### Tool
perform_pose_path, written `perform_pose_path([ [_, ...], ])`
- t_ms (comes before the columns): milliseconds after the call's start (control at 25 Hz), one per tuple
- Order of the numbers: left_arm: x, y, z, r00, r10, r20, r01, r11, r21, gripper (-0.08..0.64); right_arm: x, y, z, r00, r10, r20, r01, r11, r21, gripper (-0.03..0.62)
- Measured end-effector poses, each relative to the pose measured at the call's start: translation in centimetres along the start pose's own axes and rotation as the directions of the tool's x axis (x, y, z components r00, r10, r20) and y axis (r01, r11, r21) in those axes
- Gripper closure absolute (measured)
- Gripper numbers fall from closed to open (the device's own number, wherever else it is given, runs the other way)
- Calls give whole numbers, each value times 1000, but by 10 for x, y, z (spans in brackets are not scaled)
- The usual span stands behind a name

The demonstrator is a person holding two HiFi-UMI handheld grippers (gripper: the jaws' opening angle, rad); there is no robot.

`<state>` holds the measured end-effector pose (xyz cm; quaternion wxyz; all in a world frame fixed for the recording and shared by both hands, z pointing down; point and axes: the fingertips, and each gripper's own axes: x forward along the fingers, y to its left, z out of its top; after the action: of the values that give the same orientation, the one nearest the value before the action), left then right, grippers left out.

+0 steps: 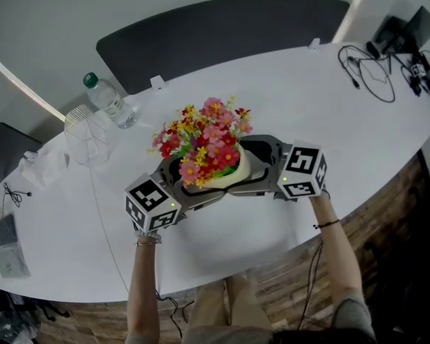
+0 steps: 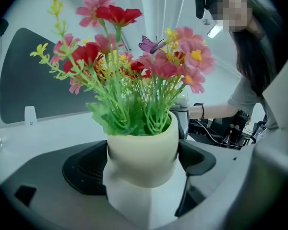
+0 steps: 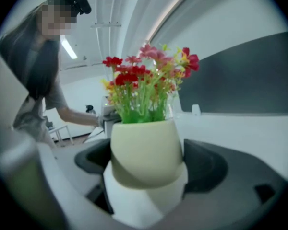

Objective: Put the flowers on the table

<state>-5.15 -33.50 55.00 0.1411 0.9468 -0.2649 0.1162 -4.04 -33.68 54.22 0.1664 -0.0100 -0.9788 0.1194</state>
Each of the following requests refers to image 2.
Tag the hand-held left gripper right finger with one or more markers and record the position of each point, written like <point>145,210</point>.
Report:
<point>196,159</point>

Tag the artificial flowers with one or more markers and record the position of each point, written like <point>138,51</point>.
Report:
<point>144,157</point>

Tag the dark grey wall panel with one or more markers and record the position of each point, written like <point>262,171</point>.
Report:
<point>26,80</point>

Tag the black wristband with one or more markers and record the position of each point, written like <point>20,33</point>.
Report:
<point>202,112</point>

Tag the white table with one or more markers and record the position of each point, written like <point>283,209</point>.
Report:
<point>50,138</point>

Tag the person's right forearm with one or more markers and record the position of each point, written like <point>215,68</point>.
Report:
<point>218,111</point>

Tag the person's grey shirt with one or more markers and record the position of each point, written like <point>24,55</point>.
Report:
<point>244,95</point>

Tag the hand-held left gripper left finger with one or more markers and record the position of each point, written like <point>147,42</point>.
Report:
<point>86,169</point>

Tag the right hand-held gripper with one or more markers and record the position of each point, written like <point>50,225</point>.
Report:
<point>183,121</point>

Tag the small white bracket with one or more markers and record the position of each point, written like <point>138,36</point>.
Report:
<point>30,116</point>

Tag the black head-mounted camera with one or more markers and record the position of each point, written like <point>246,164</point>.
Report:
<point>201,5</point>

